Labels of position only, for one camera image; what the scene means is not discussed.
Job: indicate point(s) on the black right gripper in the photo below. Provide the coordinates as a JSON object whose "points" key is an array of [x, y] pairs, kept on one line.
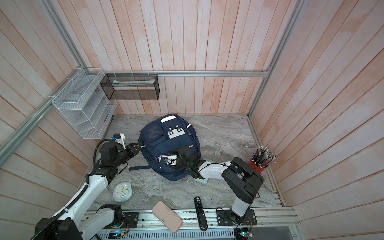
{"points": [[179, 152]]}

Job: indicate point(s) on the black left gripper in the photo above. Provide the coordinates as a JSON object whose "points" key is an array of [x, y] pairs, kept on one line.
{"points": [[132, 147]]}

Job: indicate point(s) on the navy blue backpack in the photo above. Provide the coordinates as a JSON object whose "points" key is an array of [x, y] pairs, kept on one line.
{"points": [[165, 137]]}

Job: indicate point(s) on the light blue calculator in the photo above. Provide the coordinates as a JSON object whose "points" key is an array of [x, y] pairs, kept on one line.
{"points": [[202, 181]]}

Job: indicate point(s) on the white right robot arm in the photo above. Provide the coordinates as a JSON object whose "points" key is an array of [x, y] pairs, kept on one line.
{"points": [[243, 180]]}

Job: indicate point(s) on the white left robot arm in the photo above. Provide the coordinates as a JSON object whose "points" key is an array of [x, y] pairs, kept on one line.
{"points": [[68, 223]]}

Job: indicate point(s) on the mint green alarm clock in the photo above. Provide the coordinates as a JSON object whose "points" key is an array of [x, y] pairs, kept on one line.
{"points": [[122, 192]]}

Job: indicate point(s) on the black stapler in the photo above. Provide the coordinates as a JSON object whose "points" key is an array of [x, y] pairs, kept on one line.
{"points": [[203, 224]]}

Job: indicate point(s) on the pink pencil case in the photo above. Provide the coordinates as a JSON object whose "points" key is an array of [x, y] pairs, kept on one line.
{"points": [[167, 216]]}

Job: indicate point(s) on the red pencil holder with pencils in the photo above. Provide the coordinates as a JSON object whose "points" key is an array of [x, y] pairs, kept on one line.
{"points": [[261, 159]]}

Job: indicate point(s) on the white wire mesh shelf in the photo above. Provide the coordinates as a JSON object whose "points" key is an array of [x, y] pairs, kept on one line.
{"points": [[84, 104]]}

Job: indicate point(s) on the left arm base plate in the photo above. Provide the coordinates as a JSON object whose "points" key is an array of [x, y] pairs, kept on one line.
{"points": [[130, 220]]}

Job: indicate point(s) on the black mesh wall basket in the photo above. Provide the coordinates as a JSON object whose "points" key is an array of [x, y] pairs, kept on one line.
{"points": [[131, 87]]}

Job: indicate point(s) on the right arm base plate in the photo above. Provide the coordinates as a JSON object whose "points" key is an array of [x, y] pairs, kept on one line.
{"points": [[229, 218]]}

